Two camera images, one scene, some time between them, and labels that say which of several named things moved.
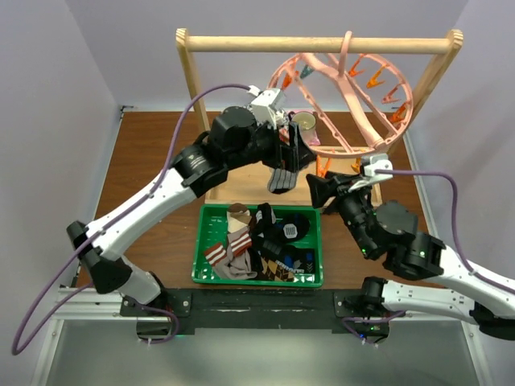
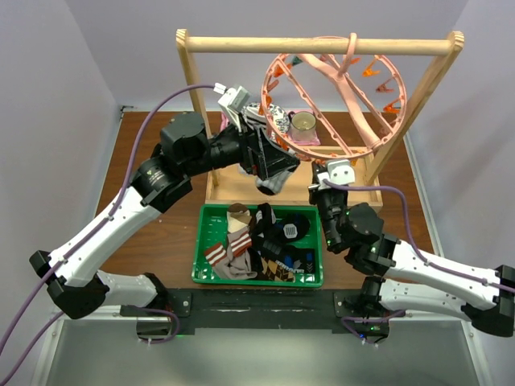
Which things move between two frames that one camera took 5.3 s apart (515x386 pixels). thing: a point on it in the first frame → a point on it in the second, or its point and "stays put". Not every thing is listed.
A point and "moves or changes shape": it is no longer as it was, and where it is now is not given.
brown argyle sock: (275, 272) stays put
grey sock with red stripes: (232, 261) stays put
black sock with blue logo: (292, 227) stays put
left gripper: (295, 155) → (261, 155)
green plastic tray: (212, 230) stays put
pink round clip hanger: (350, 104) moves or changes shape
